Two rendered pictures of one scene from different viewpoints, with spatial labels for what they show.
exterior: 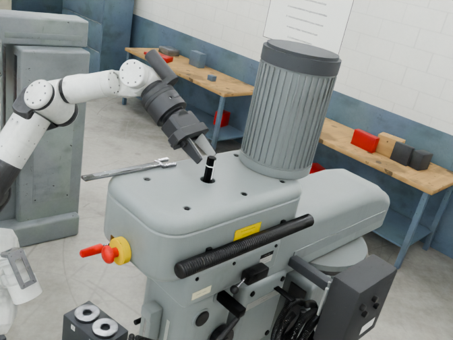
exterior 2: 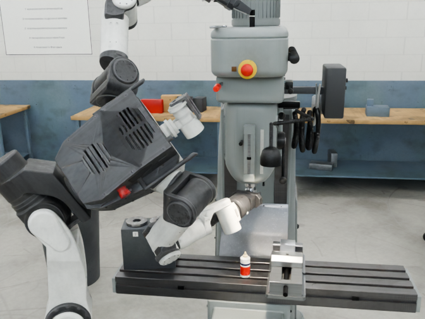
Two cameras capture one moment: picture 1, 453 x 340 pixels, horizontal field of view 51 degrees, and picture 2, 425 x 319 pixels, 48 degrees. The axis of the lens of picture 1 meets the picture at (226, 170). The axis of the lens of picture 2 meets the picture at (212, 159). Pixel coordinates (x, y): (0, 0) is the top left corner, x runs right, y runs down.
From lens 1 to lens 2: 1.30 m
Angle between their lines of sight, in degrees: 32
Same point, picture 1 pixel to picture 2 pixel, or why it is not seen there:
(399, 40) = (140, 21)
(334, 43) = (83, 40)
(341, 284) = (333, 69)
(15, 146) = (124, 40)
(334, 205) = not seen: hidden behind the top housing
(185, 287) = (281, 85)
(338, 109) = not seen: hidden behind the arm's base
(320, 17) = (61, 21)
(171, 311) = (263, 121)
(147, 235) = (271, 43)
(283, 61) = not seen: outside the picture
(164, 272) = (283, 66)
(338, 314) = (336, 90)
